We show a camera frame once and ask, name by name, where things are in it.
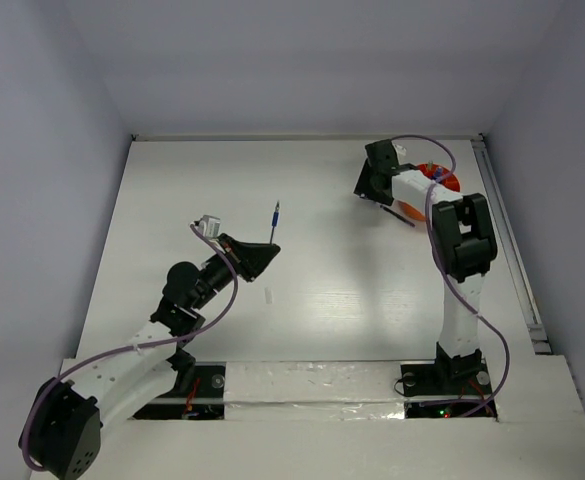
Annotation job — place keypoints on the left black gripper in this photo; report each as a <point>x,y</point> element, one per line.
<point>248,259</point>

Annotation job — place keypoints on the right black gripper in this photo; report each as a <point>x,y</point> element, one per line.
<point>364,186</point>

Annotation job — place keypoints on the blue ballpoint pen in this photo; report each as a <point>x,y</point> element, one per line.
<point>274,222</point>

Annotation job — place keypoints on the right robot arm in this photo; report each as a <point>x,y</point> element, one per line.
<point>464,245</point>

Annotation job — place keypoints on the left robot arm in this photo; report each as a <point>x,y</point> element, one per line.
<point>73,412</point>

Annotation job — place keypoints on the purple pen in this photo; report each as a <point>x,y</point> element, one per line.
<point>396,215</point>

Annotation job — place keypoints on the orange round compartment container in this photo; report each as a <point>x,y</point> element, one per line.
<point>409,189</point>

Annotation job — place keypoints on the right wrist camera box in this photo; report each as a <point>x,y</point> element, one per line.
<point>400,150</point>

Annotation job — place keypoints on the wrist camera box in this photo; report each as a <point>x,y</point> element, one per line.
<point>400,150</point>
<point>208,226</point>

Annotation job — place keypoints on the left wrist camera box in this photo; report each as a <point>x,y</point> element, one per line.
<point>208,226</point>

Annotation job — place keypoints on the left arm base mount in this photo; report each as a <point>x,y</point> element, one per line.
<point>201,400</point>

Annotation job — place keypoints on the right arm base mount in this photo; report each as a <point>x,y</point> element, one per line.
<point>429,392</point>

